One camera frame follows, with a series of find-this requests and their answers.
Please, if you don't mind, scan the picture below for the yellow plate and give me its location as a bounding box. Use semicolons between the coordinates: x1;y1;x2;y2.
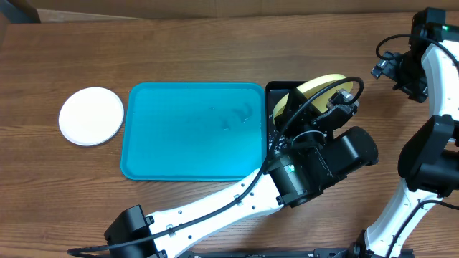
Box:
272;73;354;125

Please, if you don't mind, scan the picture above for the white plate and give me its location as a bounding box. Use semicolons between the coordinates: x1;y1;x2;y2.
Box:
58;87;124;147

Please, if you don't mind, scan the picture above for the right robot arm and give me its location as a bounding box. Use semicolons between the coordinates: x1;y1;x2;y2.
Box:
339;7;458;257

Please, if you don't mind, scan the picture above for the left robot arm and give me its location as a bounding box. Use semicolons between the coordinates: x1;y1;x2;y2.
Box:
105;127;378;258

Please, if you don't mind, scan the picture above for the black water tray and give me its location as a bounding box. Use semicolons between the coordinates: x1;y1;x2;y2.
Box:
265;80;309;158

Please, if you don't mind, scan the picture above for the teal plastic tray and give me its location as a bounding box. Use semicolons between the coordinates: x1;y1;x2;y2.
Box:
120;82;268;181

